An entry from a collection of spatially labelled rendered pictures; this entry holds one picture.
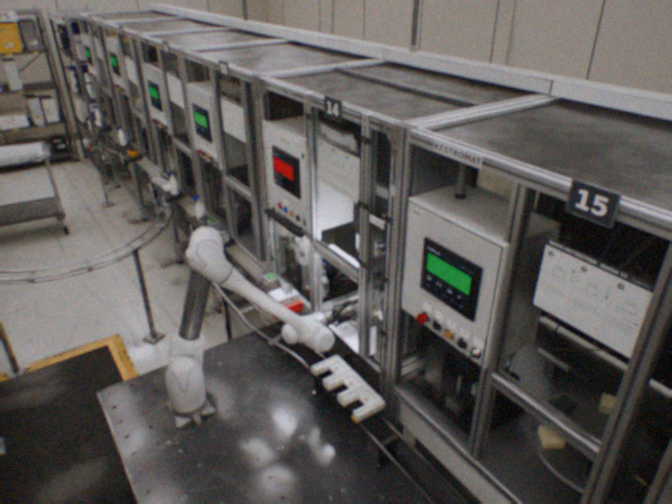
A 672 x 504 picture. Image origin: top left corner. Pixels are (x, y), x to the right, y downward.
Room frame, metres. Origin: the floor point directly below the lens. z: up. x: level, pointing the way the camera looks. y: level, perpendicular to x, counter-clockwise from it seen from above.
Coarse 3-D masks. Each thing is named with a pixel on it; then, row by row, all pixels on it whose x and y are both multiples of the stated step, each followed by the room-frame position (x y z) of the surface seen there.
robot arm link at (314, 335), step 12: (228, 276) 1.83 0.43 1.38; (240, 276) 1.88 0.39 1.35; (228, 288) 1.85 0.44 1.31; (240, 288) 1.85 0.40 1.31; (252, 288) 1.88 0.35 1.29; (252, 300) 1.85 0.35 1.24; (264, 300) 1.85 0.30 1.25; (276, 312) 1.82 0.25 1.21; (288, 312) 1.82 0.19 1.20; (288, 324) 1.80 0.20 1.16; (300, 324) 1.79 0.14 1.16; (312, 324) 1.82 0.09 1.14; (300, 336) 1.80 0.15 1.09; (312, 336) 1.78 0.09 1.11; (324, 336) 1.76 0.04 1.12; (312, 348) 1.78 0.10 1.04; (324, 348) 1.74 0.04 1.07
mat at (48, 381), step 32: (64, 352) 3.01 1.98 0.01; (96, 352) 3.00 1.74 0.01; (0, 384) 2.68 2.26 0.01; (32, 384) 2.67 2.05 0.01; (64, 384) 2.67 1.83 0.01; (96, 384) 2.66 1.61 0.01; (0, 416) 2.39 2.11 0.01; (32, 416) 2.39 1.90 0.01; (64, 416) 2.38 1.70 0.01; (96, 416) 2.38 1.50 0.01; (32, 448) 2.14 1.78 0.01; (64, 448) 2.13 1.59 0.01; (96, 448) 2.13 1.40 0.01; (0, 480) 1.92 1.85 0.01; (32, 480) 1.92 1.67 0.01; (64, 480) 1.92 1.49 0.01; (96, 480) 1.91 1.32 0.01; (128, 480) 1.91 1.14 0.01
